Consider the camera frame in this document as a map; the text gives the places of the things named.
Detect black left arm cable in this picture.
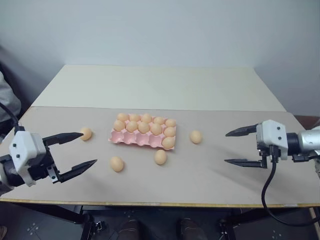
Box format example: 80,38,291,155
0,101,26,133

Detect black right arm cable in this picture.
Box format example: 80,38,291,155
260,146,320,227

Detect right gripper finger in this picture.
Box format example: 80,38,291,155
225,123,259,138
223,155,269,169

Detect pink egg tray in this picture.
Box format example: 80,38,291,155
107,113,178,152

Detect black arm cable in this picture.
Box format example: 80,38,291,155
0,101,26,133
260,146,320,227

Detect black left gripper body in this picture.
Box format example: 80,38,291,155
24,138,63,185

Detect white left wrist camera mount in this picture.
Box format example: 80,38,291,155
8,130,48,188

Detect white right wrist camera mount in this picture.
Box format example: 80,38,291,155
256,119,289,161

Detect black metal table frame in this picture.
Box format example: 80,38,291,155
14,203,318,240

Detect dark brown rounded shape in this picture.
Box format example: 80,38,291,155
118,219,140,240
177,217,200,240

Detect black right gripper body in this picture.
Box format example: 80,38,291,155
255,123,274,164

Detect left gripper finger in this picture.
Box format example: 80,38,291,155
41,131,84,148
57,159,98,184

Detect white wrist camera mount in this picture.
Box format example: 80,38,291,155
256,119,289,161
8,130,48,188

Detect person in gray clothing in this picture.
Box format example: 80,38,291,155
0,70,22,124

